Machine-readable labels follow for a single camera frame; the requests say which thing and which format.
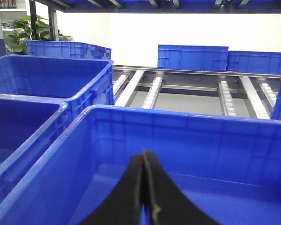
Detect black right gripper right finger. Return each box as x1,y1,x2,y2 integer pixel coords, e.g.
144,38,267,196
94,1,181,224
143,149,219,225

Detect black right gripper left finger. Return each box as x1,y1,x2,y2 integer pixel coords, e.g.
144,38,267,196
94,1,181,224
80,154,144,225

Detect blue crate front right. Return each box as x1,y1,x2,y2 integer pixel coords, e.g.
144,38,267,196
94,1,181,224
0,105,281,225

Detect white roller track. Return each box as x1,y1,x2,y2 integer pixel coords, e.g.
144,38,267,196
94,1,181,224
142,77,163,109
113,75,128,95
259,83,277,108
218,81,236,116

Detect blue crate front left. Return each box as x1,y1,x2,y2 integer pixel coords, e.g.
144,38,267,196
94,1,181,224
0,94,68,203

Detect blue crate rear left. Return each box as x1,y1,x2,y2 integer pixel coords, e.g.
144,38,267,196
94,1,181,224
0,55,115,122

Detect blue crate far centre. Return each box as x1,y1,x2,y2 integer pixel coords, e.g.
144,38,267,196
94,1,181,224
157,45,229,72

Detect blue crate far left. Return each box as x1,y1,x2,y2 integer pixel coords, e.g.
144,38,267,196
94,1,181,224
26,40,111,60

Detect blue crate far right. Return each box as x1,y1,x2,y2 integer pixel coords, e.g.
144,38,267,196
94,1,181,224
227,51,281,75

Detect green potted plant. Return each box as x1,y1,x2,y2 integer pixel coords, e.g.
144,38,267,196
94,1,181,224
4,15,72,55

